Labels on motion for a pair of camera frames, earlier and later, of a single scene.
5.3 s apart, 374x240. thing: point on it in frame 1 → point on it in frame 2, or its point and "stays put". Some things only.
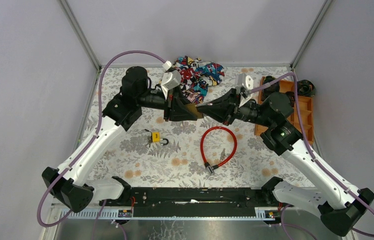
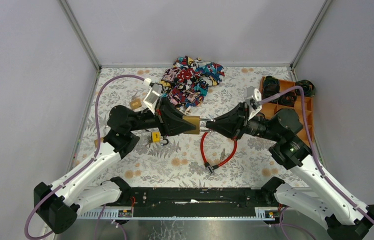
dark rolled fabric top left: (272, 89) stays put
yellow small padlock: (156, 138) stays put
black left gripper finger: (181, 113) → (174, 125)
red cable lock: (209, 168) stays put
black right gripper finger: (224, 101) → (233, 118)
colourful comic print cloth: (196, 75) stays put
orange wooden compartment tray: (307, 108) stays put
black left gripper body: (168, 107) → (160, 117)
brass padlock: (193, 108) → (195, 121)
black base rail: (190, 201) stays put
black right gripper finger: (223, 115) → (231, 128)
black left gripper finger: (180, 102) → (171, 112)
